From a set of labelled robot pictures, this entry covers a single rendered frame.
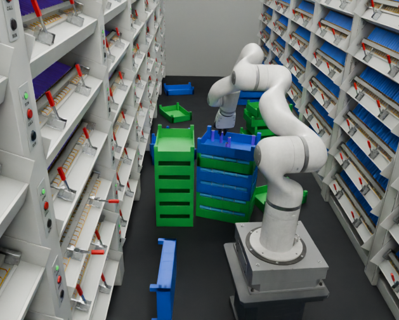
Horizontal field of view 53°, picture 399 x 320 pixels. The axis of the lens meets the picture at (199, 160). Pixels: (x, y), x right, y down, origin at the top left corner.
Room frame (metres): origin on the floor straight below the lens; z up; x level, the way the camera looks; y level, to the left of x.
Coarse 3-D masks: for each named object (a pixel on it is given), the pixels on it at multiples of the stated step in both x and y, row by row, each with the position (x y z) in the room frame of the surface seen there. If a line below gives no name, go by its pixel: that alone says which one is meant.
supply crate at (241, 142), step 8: (208, 128) 2.06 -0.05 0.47; (208, 136) 2.05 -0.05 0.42; (216, 136) 2.06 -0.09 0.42; (224, 136) 2.04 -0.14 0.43; (232, 136) 2.03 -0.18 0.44; (240, 136) 2.02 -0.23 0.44; (248, 136) 2.01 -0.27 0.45; (256, 136) 1.99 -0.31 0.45; (200, 144) 1.88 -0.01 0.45; (208, 144) 1.87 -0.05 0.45; (216, 144) 1.99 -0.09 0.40; (224, 144) 1.99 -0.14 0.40; (232, 144) 1.99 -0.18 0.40; (240, 144) 1.99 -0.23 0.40; (248, 144) 2.00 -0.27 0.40; (256, 144) 1.98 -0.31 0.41; (200, 152) 1.88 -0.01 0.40; (208, 152) 1.87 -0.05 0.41; (216, 152) 1.85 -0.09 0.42; (224, 152) 1.84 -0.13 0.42; (232, 152) 1.83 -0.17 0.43; (240, 152) 1.82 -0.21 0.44; (248, 152) 1.81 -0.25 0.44; (248, 160) 1.81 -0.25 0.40
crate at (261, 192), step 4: (256, 188) 2.12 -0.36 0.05; (260, 188) 2.14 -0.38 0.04; (264, 188) 2.15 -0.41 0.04; (256, 192) 2.13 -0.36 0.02; (260, 192) 2.14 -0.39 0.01; (264, 192) 2.15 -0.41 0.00; (304, 192) 2.05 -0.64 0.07; (256, 196) 2.10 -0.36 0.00; (260, 196) 2.11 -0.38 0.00; (264, 196) 2.11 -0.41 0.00; (304, 196) 2.04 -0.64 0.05; (256, 200) 2.00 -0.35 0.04; (260, 200) 2.06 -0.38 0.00; (264, 200) 2.06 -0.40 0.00; (304, 200) 2.05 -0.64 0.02; (256, 204) 2.00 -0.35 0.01; (260, 204) 1.97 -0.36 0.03; (264, 204) 1.93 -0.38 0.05; (260, 208) 1.96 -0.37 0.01; (264, 208) 1.93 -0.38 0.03
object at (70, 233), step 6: (96, 174) 1.30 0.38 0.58; (90, 180) 1.25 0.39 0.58; (96, 180) 1.28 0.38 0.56; (90, 186) 1.21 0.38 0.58; (90, 192) 1.17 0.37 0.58; (84, 198) 1.13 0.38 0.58; (84, 204) 1.10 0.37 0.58; (78, 210) 1.06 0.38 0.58; (78, 216) 1.03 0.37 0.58; (84, 216) 1.06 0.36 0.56; (72, 222) 0.99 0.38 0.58; (78, 222) 1.02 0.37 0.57; (84, 222) 1.03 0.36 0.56; (72, 228) 0.97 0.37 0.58; (66, 234) 0.93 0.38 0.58; (72, 234) 0.94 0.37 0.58; (66, 240) 0.91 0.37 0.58; (66, 246) 0.88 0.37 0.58; (66, 258) 0.85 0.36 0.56
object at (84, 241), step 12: (96, 168) 1.33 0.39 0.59; (108, 168) 1.33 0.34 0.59; (108, 180) 1.33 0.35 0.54; (96, 192) 1.22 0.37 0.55; (96, 216) 1.09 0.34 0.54; (84, 228) 1.01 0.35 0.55; (84, 240) 0.96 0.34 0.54; (72, 264) 0.85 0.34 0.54; (72, 276) 0.81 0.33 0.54; (72, 288) 0.73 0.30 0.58
